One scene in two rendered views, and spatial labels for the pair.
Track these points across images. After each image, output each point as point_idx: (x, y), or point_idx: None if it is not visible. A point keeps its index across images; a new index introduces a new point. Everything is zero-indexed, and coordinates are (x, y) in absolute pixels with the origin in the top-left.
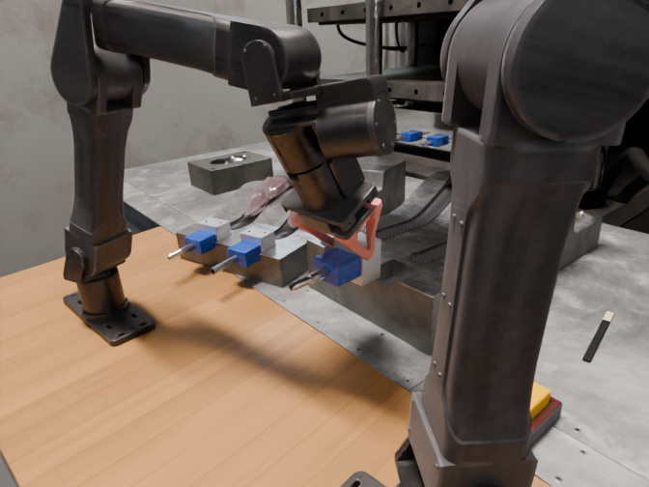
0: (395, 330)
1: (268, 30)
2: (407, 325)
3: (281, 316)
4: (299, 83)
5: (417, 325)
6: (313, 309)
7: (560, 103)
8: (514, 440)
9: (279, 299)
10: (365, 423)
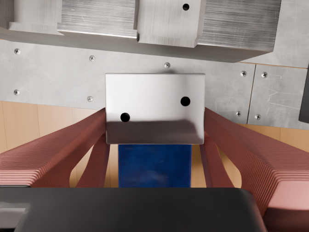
0: (183, 57)
1: None
2: (205, 56)
3: (43, 118)
4: None
5: (225, 57)
6: (62, 81)
7: None
8: None
9: (7, 93)
10: (239, 182)
